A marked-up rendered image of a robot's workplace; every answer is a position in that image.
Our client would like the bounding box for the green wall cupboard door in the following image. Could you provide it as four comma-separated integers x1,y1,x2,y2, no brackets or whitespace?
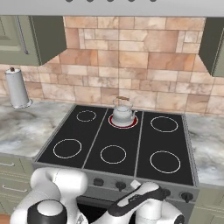
0,16,41,67

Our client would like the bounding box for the grey kettle with brown handle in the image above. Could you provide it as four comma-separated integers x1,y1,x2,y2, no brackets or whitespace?
111,95,136,127

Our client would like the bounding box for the grey cupboard door handle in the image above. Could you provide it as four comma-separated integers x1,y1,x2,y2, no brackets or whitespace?
15,16,31,56

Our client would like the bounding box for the green wall cupboard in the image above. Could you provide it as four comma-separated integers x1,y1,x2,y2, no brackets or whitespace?
198,17,224,79

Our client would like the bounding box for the grey range hood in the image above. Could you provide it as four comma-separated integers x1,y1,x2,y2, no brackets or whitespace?
0,0,224,18

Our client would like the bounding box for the green drawer front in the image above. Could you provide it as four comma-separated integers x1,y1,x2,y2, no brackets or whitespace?
0,195,22,215
0,174,32,200
0,154,33,178

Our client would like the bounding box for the white paper towel roll holder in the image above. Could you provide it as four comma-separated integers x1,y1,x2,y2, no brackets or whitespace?
3,66,33,110

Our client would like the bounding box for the black glass hob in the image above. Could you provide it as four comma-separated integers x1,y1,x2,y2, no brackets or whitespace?
31,103,201,205

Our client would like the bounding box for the green base cupboard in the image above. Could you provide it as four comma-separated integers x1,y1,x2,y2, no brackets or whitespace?
187,186,224,224

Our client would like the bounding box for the black hob knob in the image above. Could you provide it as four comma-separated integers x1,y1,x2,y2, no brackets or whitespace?
162,188,172,199
180,191,194,204
115,180,127,193
93,178,105,187

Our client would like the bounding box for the black oven door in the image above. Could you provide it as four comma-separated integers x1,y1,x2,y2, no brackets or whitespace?
76,195,138,224

